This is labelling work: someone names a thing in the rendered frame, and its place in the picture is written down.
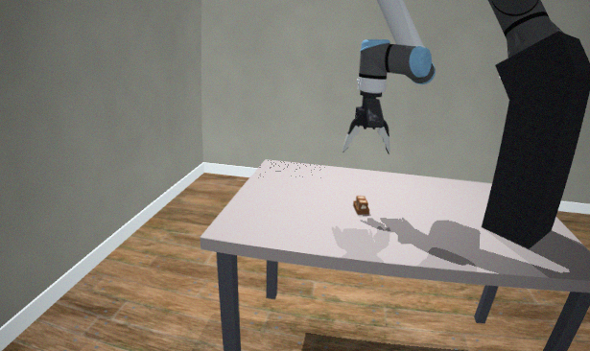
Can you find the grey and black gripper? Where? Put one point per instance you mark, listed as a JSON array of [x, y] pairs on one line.
[[361, 119]]

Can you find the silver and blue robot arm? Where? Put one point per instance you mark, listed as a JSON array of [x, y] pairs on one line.
[[524, 23]]

